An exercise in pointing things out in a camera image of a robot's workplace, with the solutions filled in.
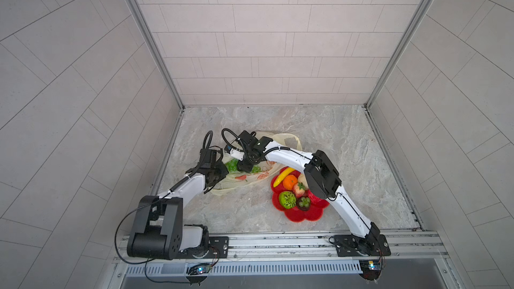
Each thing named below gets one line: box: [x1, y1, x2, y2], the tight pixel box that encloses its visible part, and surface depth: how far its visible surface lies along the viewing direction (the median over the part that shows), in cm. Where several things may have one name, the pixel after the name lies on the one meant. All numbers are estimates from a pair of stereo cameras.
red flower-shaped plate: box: [270, 166, 330, 223], surface depth 79 cm
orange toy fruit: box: [282, 173, 298, 191], surface depth 84 cm
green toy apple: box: [278, 190, 297, 210], surface depth 79 cm
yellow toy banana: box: [273, 167, 296, 188], surface depth 84 cm
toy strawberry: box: [293, 181, 306, 199], surface depth 80 cm
